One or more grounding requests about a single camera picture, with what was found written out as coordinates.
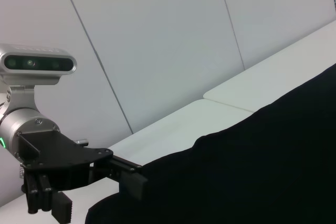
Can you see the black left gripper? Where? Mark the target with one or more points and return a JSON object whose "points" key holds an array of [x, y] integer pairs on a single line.
{"points": [[57, 161]]}

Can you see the black shirt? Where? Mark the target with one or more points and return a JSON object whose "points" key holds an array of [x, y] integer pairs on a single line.
{"points": [[236, 169]]}

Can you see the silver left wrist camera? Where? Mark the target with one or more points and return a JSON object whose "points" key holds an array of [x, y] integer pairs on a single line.
{"points": [[36, 62]]}

